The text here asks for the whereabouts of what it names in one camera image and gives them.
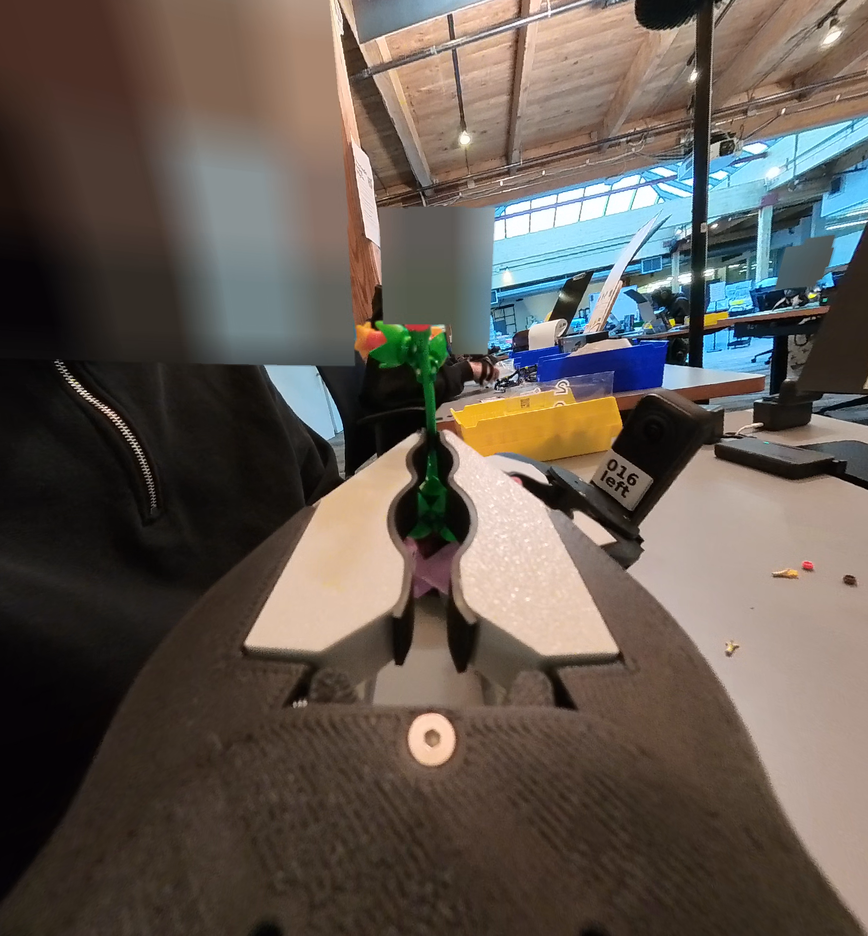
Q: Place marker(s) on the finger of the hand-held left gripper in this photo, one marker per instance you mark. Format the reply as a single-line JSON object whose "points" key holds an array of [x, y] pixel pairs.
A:
{"points": [[533, 468]]}

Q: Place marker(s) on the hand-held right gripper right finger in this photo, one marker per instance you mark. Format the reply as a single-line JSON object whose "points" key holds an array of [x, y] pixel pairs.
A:
{"points": [[536, 585]]}

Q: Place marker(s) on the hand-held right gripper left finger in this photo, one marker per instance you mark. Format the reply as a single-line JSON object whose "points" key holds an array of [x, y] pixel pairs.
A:
{"points": [[317, 578]]}

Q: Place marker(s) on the pink toy brick pot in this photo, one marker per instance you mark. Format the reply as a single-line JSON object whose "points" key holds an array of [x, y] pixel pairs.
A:
{"points": [[430, 574]]}

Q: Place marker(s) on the green toy brick plant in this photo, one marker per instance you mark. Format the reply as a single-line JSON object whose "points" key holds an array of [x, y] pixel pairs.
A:
{"points": [[430, 409]]}

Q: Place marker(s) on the yellow plastic bin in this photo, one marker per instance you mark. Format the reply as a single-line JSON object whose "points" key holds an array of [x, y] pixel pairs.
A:
{"points": [[536, 431]]}

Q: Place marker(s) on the black charging case green lights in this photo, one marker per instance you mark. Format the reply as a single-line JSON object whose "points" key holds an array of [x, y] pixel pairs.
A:
{"points": [[713, 424]]}

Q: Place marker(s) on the wooden desk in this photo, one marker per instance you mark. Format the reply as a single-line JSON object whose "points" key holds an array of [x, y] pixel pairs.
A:
{"points": [[712, 380]]}

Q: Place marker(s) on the clear plastic bag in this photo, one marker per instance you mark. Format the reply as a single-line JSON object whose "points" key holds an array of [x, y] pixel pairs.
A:
{"points": [[573, 391]]}

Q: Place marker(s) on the blue storage bin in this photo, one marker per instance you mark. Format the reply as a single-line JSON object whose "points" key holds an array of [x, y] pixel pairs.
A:
{"points": [[609, 365]]}

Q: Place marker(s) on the black power bank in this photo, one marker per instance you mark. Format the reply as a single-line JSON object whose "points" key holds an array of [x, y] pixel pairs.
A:
{"points": [[778, 457]]}

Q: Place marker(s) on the black charger dock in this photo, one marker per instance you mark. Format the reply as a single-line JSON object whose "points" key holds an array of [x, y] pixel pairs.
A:
{"points": [[785, 409]]}

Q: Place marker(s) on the white paper roll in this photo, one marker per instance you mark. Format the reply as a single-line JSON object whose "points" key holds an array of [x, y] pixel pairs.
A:
{"points": [[547, 335]]}

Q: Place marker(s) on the curved cardboard sheet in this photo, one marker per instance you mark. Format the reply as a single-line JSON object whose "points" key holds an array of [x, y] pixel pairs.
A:
{"points": [[628, 270]]}

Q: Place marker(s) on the person's black jacket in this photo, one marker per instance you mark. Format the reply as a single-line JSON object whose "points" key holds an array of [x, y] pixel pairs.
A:
{"points": [[75, 512]]}

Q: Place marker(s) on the black pole stand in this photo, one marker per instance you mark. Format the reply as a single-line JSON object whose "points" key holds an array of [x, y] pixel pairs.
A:
{"points": [[699, 183]]}

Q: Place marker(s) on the paper notice sheet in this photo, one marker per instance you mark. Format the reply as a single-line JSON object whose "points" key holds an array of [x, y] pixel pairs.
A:
{"points": [[364, 190]]}

